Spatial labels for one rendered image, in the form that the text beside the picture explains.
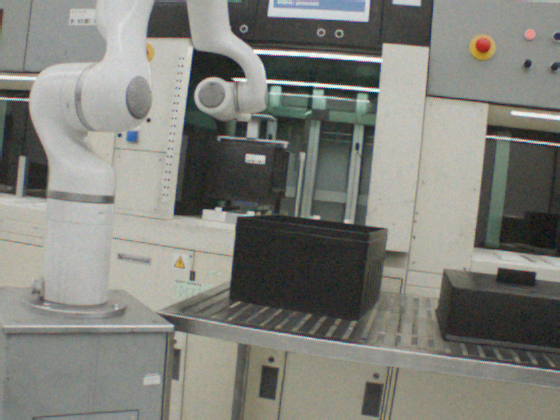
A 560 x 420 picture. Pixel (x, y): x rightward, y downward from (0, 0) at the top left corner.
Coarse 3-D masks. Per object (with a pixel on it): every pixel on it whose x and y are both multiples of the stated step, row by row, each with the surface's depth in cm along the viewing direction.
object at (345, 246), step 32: (256, 224) 122; (288, 224) 120; (320, 224) 146; (352, 224) 144; (256, 256) 123; (288, 256) 120; (320, 256) 118; (352, 256) 116; (384, 256) 140; (256, 288) 123; (288, 288) 120; (320, 288) 118; (352, 288) 116; (352, 320) 117
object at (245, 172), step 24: (264, 120) 201; (216, 144) 189; (240, 144) 187; (288, 144) 194; (216, 168) 189; (240, 168) 187; (264, 168) 185; (216, 192) 189; (240, 192) 187; (264, 192) 186
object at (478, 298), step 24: (456, 288) 106; (480, 288) 106; (504, 288) 109; (528, 288) 112; (552, 288) 115; (456, 312) 106; (480, 312) 105; (504, 312) 104; (528, 312) 103; (552, 312) 102; (456, 336) 106; (480, 336) 105; (504, 336) 104; (528, 336) 103; (552, 336) 102
